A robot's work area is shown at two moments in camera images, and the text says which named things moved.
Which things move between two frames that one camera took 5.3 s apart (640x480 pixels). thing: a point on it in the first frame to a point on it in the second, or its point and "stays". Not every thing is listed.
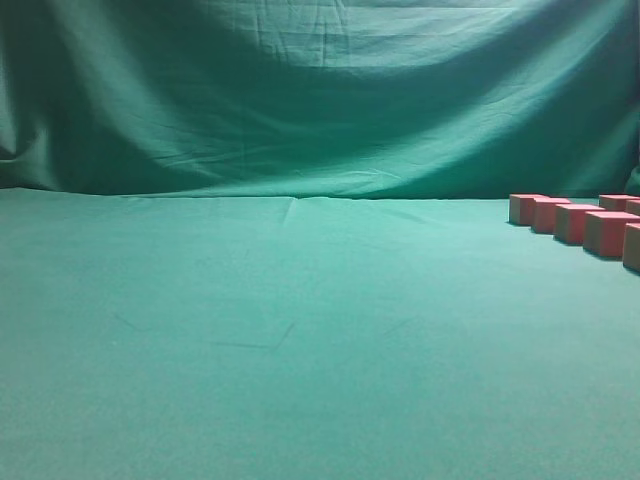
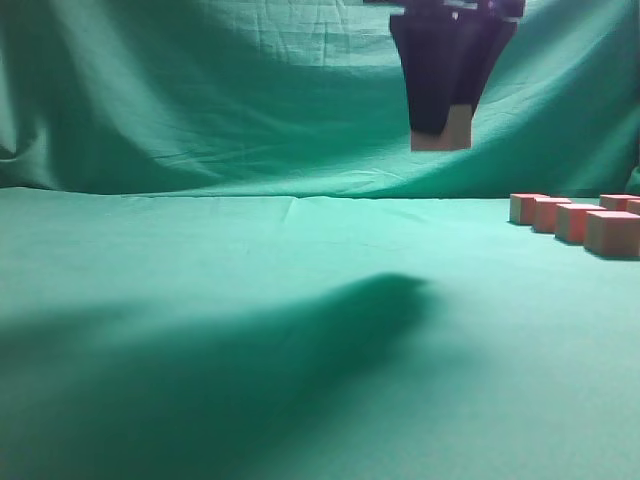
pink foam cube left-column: (522, 208) stays
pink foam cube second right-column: (632, 206) stays
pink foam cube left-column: (631, 248) to (456, 133)
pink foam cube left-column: (604, 232) stays
